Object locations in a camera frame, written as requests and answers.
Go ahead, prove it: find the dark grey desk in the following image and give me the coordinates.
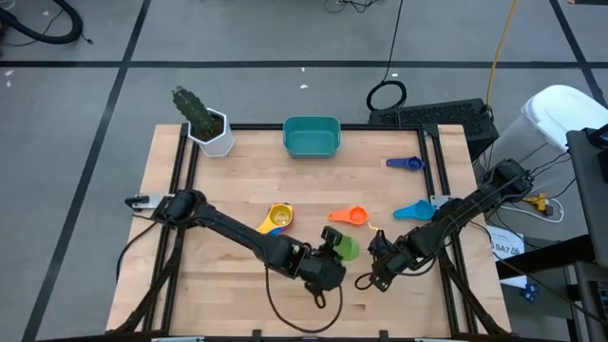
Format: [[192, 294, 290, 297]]
[[566, 124, 608, 270]]

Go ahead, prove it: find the small blue object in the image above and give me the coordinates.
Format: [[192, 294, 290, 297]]
[[519, 282, 541, 304]]

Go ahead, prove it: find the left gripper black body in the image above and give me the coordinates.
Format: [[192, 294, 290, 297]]
[[296, 250, 348, 294]]

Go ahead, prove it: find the black floor cable bundle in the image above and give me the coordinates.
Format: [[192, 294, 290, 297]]
[[323, 0, 382, 15]]

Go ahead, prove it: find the yellow measuring cup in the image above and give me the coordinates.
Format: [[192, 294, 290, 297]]
[[256, 202, 295, 237]]

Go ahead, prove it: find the teal plastic basket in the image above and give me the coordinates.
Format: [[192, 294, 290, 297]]
[[282, 115, 343, 160]]

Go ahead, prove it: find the orange measuring cup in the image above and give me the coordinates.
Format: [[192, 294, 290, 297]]
[[327, 204, 371, 227]]

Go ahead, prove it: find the yellow connector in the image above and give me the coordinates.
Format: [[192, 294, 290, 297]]
[[522, 191, 550, 213]]

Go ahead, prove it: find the thick black hose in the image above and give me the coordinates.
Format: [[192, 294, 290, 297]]
[[0, 0, 86, 47]]

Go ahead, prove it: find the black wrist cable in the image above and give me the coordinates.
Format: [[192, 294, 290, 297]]
[[262, 264, 345, 334], [352, 272, 382, 293]]

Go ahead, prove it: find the white paper sign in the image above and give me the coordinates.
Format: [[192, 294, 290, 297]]
[[485, 223, 526, 263]]

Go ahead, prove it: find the black aluminium table frame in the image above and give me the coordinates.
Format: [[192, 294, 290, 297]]
[[106, 122, 512, 342]]

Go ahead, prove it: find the white cable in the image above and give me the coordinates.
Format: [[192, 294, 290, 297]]
[[498, 196, 567, 225]]

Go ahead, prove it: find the black hanging cable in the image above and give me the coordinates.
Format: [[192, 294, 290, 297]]
[[365, 0, 409, 113]]

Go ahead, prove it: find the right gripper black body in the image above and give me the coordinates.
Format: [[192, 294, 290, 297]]
[[370, 238, 416, 293]]

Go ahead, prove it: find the white hexagonal plant pot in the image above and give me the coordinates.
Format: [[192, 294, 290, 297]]
[[186, 107, 237, 160]]

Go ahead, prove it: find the yellow hanging cable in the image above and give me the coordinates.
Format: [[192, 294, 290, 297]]
[[484, 0, 520, 108]]

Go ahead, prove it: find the light blue measuring cup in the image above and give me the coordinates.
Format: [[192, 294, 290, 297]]
[[392, 199, 438, 222]]

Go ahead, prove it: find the dark blue small measuring cup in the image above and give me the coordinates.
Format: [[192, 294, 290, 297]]
[[385, 155, 427, 173]]

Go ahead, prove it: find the white trash bin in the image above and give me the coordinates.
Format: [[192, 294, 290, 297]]
[[478, 84, 608, 175]]

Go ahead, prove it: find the black perforated computer case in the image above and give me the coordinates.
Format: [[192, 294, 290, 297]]
[[367, 97, 501, 161]]

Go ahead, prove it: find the green measuring cup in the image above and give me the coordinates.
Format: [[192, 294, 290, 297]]
[[333, 234, 362, 263]]

